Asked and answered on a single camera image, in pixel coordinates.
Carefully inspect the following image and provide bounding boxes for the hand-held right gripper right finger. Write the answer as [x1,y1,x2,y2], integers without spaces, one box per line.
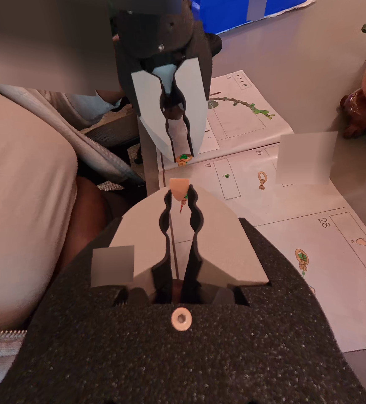
[180,184,270,305]

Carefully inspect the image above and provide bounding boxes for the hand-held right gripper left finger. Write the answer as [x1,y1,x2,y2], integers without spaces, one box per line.
[108,186,174,304]

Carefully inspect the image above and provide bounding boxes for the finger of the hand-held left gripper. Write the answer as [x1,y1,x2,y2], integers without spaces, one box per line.
[173,58,209,158]
[131,71,176,163]

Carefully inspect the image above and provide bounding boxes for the tan petal toy brick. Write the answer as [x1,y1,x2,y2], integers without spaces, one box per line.
[169,178,190,203]

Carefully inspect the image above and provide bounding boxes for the toy brick instruction booklet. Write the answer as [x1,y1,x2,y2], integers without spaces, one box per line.
[156,70,366,353]

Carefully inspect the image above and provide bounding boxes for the person's leg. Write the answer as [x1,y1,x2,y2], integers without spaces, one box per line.
[56,175,124,279]

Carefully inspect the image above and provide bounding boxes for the blue storage box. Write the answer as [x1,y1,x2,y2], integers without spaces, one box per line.
[190,0,310,35]

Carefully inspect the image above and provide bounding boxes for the person's grey zip jacket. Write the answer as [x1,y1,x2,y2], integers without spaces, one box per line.
[0,81,144,404]

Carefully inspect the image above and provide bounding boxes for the person's beige shirt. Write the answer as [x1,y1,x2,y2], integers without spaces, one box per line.
[0,82,79,332]

